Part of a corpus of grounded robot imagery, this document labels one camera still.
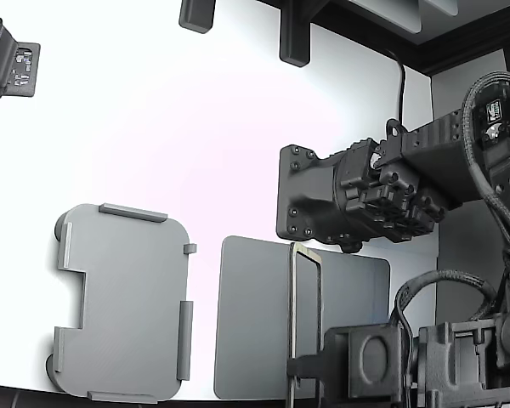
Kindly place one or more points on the black shelf frame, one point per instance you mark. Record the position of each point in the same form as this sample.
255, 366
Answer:
450, 51

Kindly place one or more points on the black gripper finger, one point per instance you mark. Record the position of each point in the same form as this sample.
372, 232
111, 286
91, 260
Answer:
310, 365

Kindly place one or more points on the black camera module with board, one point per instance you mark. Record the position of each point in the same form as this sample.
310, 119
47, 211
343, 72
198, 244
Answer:
4, 64

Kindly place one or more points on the grey plastic tray with clips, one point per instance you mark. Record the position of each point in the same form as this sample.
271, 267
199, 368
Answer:
127, 297

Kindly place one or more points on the black table clamp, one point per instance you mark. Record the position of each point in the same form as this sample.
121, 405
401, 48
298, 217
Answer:
196, 15
294, 38

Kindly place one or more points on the tan adhesive-backed rectangular frame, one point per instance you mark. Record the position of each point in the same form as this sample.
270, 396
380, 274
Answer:
292, 297

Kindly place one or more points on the flat grey plate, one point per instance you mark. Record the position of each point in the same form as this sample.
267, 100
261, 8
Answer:
255, 319

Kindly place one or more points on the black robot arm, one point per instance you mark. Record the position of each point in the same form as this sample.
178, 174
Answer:
429, 153

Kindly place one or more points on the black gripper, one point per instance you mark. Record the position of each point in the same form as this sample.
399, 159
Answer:
450, 365

